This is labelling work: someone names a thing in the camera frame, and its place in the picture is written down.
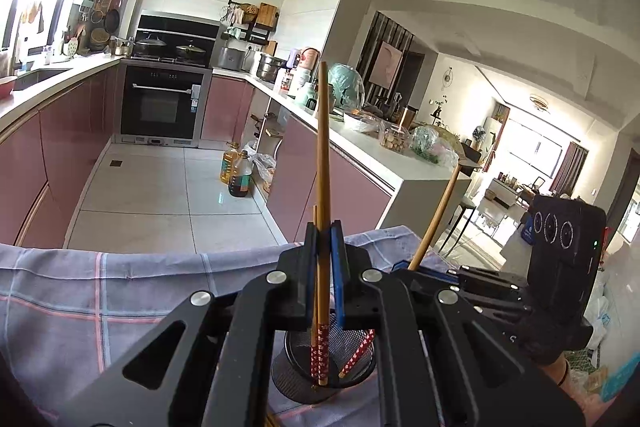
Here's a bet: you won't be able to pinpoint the black mesh utensil holder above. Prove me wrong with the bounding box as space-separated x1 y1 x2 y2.
270 326 378 405

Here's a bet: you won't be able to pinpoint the pink base cabinets with counter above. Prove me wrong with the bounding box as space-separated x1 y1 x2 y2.
200 74 473 244

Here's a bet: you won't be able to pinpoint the person's right forearm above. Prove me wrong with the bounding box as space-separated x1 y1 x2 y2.
542 353 601 415

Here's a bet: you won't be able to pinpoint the hanging kitchen utensils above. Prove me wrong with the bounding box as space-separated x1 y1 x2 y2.
74 0 124 54

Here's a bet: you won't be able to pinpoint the dark red curtain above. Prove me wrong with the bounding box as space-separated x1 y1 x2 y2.
552 142 589 196

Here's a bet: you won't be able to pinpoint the bag of green vegetables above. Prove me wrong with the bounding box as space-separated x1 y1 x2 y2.
409 125 459 166

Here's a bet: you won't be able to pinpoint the black range hood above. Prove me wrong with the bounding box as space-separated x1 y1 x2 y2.
135 10 224 45

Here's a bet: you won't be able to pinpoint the blue plaid tablecloth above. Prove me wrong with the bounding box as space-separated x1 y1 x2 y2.
0 225 453 427

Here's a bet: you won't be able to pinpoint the black wall rack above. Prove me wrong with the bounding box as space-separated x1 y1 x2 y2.
226 0 281 46

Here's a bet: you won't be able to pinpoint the black wok with lid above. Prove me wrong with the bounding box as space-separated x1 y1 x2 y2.
133 34 169 56

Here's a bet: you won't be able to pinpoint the green covered appliance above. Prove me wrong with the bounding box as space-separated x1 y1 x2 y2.
327 63 365 108

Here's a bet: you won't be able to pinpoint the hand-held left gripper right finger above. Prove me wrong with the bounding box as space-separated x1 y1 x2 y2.
330 221 587 427

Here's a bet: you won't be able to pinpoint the clear plastic bags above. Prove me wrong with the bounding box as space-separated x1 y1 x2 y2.
246 138 277 194

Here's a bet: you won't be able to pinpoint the black built-in oven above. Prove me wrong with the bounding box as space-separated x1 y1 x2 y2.
116 59 213 146

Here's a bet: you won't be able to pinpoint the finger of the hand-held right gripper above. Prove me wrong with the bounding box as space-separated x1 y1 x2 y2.
391 258 532 346
446 265 533 309

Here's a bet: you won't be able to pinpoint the white sideboard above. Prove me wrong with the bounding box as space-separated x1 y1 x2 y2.
492 177 532 208

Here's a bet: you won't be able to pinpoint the framed wall picture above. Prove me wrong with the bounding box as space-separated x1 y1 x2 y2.
374 41 404 88

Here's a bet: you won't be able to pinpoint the dark pot with glass lid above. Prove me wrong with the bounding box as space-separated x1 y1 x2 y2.
175 41 207 60

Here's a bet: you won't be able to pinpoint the pink thermos jug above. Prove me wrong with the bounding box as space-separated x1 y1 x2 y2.
298 47 321 71

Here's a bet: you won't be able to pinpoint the wooden cutting board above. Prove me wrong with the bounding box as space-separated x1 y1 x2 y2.
257 2 279 28

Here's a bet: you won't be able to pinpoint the wooden chopstick red floral end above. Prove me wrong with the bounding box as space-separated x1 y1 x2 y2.
339 163 462 379
316 61 332 390
310 204 321 380

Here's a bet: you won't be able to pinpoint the steel stock pot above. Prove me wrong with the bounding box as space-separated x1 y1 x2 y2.
256 53 286 83

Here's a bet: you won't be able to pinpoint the silver rice cooker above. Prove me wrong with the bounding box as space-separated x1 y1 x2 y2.
217 46 246 70

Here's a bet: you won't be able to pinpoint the clear glass food container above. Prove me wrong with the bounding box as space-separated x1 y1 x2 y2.
378 123 411 154

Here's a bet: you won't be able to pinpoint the oil bottles on floor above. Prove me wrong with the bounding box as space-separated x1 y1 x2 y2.
228 150 254 198

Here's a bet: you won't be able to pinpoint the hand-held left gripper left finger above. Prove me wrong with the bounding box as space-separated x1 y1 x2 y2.
55 221 321 427

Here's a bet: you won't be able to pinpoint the pink base cabinets long run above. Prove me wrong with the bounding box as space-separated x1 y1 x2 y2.
0 66 124 250

